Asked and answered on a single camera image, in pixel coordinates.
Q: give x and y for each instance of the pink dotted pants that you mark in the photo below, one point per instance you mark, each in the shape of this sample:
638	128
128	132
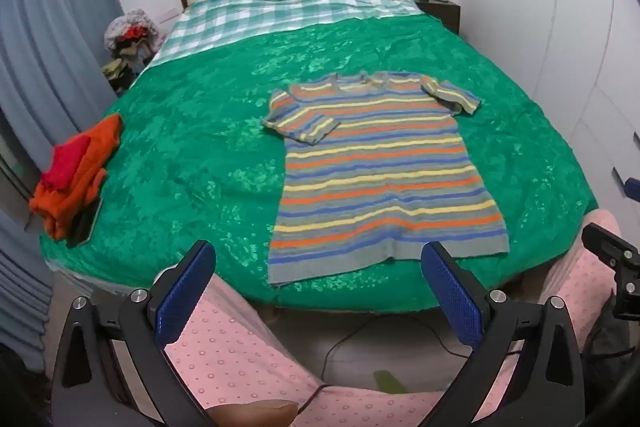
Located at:
225	357

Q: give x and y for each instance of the pile of mixed clothes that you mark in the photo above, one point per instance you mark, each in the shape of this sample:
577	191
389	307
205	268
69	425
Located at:
130	42

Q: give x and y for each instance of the green checked bed sheet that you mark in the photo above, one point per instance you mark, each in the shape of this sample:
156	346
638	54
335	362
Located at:
280	14

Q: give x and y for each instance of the red cloth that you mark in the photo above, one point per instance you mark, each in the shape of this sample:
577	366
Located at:
65	164

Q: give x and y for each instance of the orange cloth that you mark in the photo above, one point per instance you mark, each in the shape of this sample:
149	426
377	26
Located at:
95	147

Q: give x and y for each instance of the dark cloth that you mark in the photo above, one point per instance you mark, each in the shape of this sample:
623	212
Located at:
605	342

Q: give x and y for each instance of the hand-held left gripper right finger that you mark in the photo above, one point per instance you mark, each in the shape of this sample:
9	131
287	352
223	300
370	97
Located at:
450	297

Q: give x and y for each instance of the green flat object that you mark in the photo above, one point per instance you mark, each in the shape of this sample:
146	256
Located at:
389	381

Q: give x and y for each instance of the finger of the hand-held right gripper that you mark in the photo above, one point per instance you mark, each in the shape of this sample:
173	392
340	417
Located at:
607	244
633	187

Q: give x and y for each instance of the person's left hand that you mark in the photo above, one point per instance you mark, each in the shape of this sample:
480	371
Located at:
250	413

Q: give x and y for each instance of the dark flat tablet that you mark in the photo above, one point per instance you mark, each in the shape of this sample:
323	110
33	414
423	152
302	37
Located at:
82	227

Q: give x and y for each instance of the white wardrobe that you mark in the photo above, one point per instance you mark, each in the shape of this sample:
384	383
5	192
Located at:
550	32

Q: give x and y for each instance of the green blanket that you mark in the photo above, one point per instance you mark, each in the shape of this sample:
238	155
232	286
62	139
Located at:
200	132

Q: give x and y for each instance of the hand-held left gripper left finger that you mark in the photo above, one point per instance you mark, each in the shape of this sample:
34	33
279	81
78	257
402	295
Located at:
185	287

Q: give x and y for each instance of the dark wooden nightstand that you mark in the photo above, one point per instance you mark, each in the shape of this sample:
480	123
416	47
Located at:
442	14

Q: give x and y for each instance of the striped knit shirt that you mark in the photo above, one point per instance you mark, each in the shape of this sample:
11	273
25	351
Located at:
380	177

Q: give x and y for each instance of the grey-blue curtain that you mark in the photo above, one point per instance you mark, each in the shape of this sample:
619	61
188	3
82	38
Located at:
50	32

